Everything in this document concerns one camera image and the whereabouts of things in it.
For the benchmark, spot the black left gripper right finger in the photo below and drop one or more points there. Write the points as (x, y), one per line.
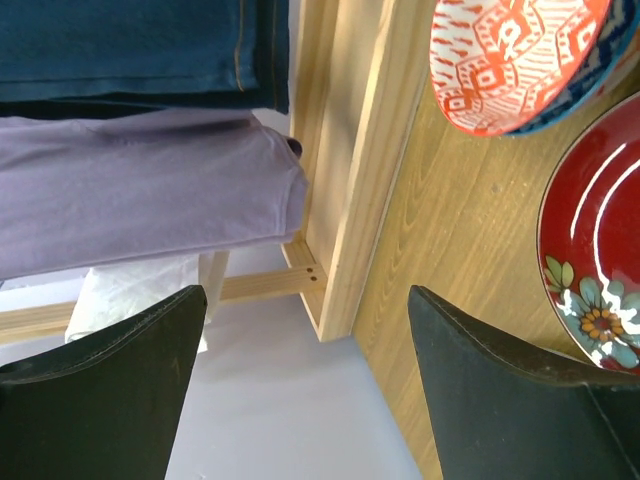
(502, 408)

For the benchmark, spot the navy blue cloth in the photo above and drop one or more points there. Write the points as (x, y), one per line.
(109, 59)

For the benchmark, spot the red white patterned bowl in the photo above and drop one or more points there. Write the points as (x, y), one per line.
(517, 67)

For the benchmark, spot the white cloth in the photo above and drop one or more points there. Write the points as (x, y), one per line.
(113, 293)

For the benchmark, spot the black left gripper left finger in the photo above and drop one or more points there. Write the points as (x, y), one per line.
(106, 406)

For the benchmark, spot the wooden clothes rack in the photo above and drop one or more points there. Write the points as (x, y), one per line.
(355, 96)

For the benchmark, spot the red floral plate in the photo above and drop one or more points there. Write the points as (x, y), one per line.
(588, 239)

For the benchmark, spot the purple cloth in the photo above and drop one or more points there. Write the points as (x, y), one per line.
(84, 193)

